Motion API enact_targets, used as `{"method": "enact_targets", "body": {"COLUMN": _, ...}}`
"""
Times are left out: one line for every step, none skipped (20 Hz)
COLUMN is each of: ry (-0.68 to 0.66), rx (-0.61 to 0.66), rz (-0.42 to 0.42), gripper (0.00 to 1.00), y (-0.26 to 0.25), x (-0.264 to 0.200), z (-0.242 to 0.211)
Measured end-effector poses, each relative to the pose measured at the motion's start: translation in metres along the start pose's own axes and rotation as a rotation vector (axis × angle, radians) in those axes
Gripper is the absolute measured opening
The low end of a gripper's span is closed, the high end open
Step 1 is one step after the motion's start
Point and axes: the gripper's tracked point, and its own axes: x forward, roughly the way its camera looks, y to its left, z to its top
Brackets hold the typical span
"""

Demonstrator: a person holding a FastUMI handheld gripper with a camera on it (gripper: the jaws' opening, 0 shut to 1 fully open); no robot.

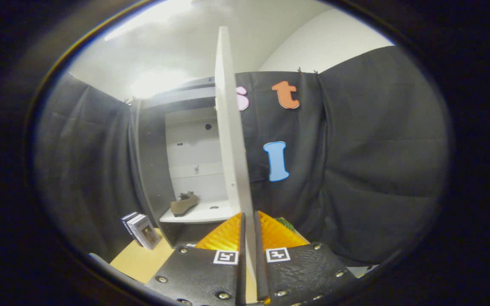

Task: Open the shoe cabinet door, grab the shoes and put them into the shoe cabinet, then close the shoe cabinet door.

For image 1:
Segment green striped object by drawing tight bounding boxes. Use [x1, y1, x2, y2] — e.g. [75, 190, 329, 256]
[276, 217, 296, 232]

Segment ceiling light panel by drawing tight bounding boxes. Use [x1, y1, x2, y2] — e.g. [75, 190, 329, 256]
[132, 70, 194, 99]

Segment brown fluffy shoe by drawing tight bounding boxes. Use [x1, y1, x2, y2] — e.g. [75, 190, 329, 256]
[170, 191, 199, 217]

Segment black backdrop cloth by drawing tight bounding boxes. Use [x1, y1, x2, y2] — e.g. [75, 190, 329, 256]
[32, 45, 452, 266]

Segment grey cover book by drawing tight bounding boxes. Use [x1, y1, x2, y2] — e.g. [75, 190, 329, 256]
[128, 215, 162, 250]

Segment dark grey shoe cabinet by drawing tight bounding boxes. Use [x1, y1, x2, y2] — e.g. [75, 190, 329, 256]
[130, 76, 245, 249]

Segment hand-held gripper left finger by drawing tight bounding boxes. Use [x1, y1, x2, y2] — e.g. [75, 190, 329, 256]
[145, 212, 246, 306]

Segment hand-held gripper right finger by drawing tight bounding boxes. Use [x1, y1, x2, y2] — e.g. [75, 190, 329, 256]
[254, 210, 358, 306]

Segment white shoe cabinet door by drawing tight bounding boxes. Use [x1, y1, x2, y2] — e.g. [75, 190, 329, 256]
[214, 26, 257, 289]

